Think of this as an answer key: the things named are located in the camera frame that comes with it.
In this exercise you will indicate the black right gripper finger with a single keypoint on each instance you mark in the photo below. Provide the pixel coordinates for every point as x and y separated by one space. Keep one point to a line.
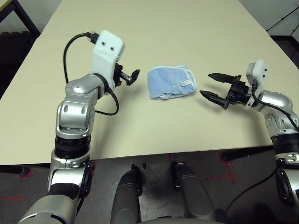
222 78
216 99

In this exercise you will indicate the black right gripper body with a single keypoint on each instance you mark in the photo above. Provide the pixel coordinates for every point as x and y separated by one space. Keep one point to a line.
240 93

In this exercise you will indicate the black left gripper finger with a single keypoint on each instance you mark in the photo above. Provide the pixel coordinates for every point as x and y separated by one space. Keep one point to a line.
136 73
131 80

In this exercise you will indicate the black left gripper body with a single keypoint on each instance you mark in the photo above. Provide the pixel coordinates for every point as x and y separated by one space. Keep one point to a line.
120 74

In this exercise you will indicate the light blue towel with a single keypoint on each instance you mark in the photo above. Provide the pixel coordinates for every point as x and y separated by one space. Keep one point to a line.
168 81

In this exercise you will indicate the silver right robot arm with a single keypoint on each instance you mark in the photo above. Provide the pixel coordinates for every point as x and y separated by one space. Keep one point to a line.
278 102

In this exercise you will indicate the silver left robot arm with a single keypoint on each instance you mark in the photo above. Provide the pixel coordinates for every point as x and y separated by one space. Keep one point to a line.
74 105

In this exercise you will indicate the black table base foot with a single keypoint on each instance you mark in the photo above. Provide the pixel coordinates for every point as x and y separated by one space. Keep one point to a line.
11 169
245 154

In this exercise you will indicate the red floor tape cross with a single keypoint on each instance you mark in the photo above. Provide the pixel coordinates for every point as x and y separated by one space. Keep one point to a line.
230 177

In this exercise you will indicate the black tripod stand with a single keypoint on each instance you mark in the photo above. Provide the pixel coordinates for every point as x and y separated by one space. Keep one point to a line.
282 19

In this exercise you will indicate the grey robot right leg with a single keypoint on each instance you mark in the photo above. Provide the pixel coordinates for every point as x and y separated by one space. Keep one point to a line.
194 196

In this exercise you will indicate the grey robot leg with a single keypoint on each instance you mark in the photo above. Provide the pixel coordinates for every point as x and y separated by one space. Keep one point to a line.
194 196
127 200

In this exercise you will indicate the black foam floor mat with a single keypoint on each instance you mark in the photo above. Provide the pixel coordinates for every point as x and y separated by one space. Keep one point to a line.
11 53

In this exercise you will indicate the black framed side table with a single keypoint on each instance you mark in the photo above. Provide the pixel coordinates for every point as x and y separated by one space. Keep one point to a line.
25 16

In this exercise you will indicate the grey robot left leg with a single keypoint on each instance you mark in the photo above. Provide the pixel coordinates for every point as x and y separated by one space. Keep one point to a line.
127 200

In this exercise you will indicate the red floor tape mark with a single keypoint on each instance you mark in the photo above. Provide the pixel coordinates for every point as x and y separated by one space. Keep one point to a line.
29 173

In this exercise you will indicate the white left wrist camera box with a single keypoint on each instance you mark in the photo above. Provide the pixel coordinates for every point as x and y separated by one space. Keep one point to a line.
105 58

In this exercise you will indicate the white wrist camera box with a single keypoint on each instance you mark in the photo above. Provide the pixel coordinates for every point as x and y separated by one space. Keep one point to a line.
105 58
259 70

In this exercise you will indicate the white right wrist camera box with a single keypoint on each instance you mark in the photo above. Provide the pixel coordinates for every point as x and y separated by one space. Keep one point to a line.
259 70

